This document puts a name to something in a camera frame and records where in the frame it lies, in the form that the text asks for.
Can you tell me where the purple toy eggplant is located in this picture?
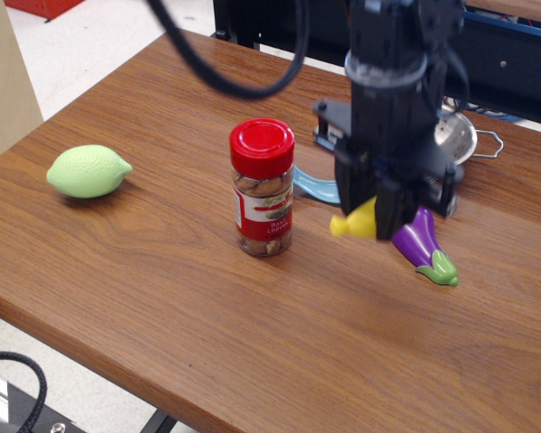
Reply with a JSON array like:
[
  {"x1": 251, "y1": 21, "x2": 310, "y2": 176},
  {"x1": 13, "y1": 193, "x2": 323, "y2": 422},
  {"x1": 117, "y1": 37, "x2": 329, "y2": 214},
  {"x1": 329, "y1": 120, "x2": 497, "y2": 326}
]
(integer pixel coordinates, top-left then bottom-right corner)
[{"x1": 391, "y1": 207, "x2": 459, "y2": 287}]

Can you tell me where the yellow toy banana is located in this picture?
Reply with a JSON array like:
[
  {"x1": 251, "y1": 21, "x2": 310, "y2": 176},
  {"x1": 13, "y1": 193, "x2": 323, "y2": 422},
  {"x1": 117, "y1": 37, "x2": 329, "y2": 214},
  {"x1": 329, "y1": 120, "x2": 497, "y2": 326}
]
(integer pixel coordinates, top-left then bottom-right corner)
[{"x1": 329, "y1": 197, "x2": 377, "y2": 238}]

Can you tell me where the green toy lime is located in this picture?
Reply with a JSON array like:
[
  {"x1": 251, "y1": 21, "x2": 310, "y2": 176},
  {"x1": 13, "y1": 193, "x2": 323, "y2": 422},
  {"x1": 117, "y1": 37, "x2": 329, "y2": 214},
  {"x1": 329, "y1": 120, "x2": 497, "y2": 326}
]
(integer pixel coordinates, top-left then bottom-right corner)
[{"x1": 46, "y1": 144, "x2": 133, "y2": 198}]

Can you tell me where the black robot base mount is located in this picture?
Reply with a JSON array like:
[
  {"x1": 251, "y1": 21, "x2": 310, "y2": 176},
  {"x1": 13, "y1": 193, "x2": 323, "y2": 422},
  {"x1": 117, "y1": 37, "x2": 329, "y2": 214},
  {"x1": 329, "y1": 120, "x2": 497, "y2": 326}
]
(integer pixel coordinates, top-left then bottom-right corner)
[{"x1": 0, "y1": 381, "x2": 89, "y2": 433}]

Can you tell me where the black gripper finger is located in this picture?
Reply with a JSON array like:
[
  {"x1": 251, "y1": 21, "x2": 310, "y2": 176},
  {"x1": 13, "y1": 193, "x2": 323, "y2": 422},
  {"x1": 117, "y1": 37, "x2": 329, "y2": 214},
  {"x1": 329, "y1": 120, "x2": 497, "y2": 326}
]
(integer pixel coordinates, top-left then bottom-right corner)
[
  {"x1": 375, "y1": 180, "x2": 417, "y2": 240},
  {"x1": 335, "y1": 155, "x2": 378, "y2": 216}
]

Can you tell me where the red-lidded spice jar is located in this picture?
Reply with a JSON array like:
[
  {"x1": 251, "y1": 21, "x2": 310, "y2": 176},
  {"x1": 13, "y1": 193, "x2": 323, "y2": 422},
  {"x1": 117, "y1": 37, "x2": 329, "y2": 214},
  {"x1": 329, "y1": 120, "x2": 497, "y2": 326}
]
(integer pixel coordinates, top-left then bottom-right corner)
[{"x1": 229, "y1": 118, "x2": 295, "y2": 257}]

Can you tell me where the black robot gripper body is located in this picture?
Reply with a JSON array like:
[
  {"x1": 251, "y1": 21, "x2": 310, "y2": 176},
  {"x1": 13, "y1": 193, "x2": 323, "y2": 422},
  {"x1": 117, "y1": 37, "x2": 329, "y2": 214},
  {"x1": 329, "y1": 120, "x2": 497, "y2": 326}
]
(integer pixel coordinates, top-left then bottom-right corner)
[{"x1": 313, "y1": 71, "x2": 464, "y2": 217}]

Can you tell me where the black braided cable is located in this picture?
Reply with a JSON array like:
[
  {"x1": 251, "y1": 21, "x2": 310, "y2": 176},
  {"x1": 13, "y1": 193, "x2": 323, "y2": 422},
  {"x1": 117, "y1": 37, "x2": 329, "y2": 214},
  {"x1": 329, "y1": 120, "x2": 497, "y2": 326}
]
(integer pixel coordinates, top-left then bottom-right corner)
[{"x1": 146, "y1": 0, "x2": 310, "y2": 100}]

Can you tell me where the black metal frame rail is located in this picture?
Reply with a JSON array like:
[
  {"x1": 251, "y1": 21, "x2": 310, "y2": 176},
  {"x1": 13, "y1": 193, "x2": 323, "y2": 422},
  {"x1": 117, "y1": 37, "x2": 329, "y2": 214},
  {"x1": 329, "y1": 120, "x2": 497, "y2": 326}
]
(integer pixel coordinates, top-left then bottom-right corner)
[{"x1": 214, "y1": 1, "x2": 541, "y2": 124}]

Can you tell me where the light blue ceramic spoon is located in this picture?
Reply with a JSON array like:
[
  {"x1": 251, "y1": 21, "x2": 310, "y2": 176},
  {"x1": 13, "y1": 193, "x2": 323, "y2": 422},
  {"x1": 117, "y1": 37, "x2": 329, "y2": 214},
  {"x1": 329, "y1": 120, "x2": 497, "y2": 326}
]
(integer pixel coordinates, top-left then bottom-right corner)
[{"x1": 293, "y1": 166, "x2": 340, "y2": 206}]

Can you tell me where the light wooden panel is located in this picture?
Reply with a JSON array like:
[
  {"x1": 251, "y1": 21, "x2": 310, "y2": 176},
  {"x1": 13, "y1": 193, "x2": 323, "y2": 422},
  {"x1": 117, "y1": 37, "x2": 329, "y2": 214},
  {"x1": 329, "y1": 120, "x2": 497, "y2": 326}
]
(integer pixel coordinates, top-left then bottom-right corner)
[{"x1": 0, "y1": 1, "x2": 43, "y2": 155}]

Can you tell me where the red crate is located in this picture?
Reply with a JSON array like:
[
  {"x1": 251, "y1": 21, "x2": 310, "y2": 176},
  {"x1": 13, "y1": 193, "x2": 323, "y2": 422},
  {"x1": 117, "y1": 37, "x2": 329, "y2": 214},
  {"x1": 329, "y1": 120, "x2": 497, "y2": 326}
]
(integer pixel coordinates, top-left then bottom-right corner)
[{"x1": 5, "y1": 0, "x2": 83, "y2": 20}]

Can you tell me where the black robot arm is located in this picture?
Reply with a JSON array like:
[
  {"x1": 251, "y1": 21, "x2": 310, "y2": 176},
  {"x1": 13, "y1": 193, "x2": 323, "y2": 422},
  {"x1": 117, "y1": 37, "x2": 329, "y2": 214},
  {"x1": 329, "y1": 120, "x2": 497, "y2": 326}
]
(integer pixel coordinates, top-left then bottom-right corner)
[{"x1": 313, "y1": 1, "x2": 470, "y2": 240}]

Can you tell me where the steel colander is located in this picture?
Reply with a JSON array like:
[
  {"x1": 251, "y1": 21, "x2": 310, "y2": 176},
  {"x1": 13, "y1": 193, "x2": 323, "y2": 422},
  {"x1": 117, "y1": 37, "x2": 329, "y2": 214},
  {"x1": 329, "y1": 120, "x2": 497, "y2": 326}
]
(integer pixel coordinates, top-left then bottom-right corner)
[{"x1": 313, "y1": 103, "x2": 505, "y2": 167}]

